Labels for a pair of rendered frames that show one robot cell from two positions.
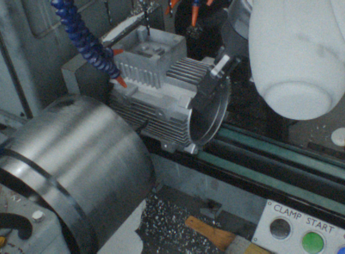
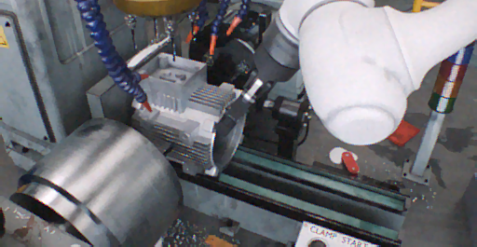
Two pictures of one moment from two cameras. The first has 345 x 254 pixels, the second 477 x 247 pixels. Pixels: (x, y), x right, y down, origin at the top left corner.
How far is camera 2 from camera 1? 0.15 m
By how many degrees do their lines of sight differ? 11
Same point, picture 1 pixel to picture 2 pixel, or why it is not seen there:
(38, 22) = (64, 48)
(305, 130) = (306, 150)
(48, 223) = not seen: outside the picture
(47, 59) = (71, 85)
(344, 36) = (406, 61)
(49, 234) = not seen: outside the picture
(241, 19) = (278, 45)
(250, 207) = (268, 225)
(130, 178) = (161, 204)
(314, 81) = (384, 105)
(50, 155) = (81, 183)
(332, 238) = not seen: outside the picture
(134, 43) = (156, 69)
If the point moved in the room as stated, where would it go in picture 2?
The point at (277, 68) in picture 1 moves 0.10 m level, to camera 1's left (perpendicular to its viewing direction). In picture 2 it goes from (346, 92) to (249, 105)
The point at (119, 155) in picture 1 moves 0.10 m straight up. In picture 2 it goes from (150, 182) to (142, 134)
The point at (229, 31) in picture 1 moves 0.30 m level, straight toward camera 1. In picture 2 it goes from (264, 56) to (304, 206)
